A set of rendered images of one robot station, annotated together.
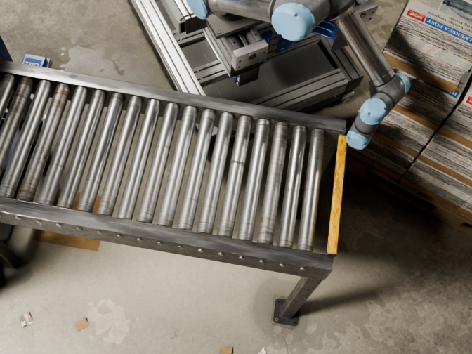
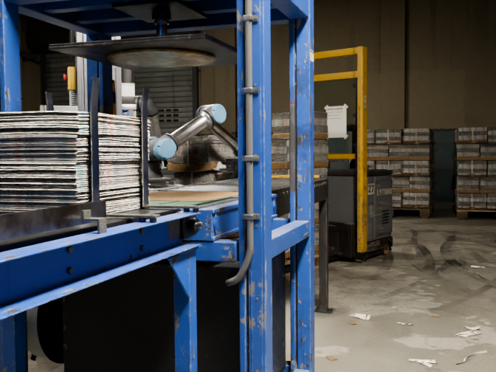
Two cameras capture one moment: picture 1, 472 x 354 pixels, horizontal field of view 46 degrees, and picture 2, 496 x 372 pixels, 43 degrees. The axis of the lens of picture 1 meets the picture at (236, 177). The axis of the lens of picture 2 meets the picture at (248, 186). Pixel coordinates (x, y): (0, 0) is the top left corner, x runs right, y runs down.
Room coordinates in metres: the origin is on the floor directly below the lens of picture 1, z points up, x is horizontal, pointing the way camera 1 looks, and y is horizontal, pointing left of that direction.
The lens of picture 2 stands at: (-0.11, 3.39, 0.95)
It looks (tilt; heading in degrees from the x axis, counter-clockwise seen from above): 3 degrees down; 287
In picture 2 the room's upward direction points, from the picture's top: straight up
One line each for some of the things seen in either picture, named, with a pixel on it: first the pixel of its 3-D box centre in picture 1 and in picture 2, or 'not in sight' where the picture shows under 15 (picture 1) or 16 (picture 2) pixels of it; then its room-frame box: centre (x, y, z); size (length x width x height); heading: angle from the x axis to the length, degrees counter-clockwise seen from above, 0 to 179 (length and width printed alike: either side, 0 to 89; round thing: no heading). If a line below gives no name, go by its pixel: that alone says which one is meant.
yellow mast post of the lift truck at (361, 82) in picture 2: not in sight; (360, 150); (0.52, -2.04, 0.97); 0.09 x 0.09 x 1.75; 68
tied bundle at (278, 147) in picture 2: not in sight; (256, 154); (1.21, -1.21, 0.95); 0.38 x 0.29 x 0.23; 159
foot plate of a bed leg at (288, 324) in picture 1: (286, 312); (323, 309); (0.54, -0.31, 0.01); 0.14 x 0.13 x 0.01; 179
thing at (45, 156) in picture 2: not in sight; (71, 163); (0.84, 1.91, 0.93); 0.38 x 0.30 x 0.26; 89
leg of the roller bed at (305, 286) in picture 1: (299, 294); (323, 255); (0.54, -0.31, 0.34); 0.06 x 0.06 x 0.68; 89
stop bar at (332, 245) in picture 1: (338, 192); (286, 176); (0.77, -0.34, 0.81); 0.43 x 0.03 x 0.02; 179
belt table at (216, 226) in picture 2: not in sight; (164, 210); (0.82, 1.34, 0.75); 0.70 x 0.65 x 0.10; 89
